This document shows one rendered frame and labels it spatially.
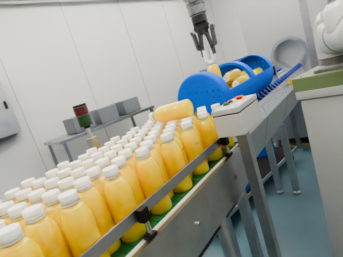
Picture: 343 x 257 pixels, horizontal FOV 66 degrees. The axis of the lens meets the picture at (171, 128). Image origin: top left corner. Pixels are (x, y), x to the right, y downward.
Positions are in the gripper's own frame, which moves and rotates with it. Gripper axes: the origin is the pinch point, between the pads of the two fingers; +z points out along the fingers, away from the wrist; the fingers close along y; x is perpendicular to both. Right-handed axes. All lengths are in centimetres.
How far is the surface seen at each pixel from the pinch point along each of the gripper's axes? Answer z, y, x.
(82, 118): 10, 40, 56
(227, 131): 28, -22, 46
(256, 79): 21.3, -8.3, -36.6
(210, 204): 48, -17, 61
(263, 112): 43, -7, -37
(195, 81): 10.1, 5.9, 10.6
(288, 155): 94, -2, -87
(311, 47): 16, -27, -130
